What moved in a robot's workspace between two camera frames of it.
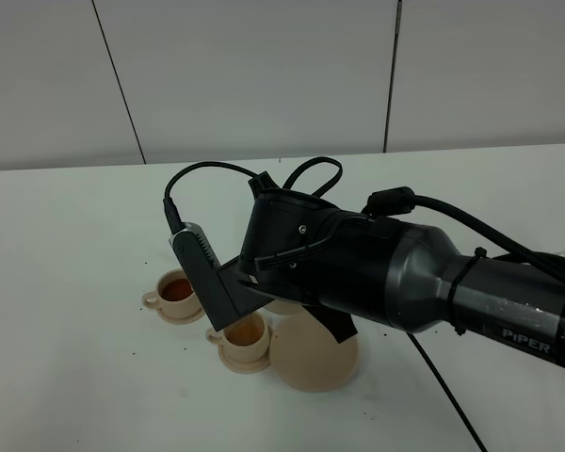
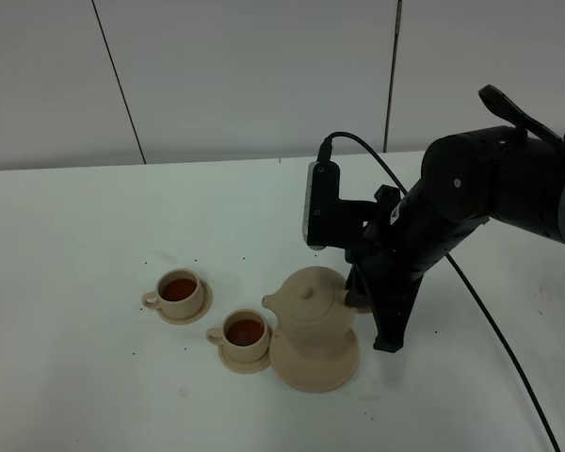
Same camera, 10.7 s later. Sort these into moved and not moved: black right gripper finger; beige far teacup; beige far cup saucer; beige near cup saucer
Moved: black right gripper finger
Not moved: beige near cup saucer; beige far cup saucer; beige far teacup
